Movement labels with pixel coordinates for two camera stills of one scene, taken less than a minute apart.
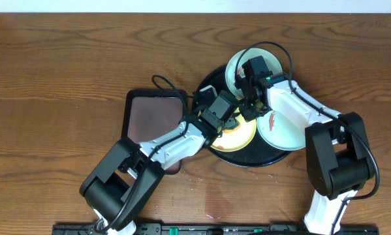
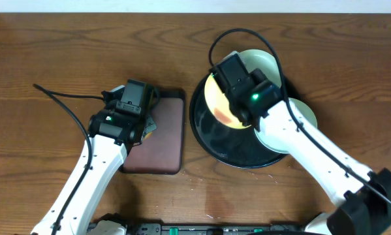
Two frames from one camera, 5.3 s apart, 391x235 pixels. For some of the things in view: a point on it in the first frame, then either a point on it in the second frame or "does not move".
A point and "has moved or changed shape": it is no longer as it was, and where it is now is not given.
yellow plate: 238,138 has moved or changed shape
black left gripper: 231,123 -> 147,127
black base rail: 222,228 does not move
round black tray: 256,153 does not move
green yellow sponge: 231,125 -> 149,127
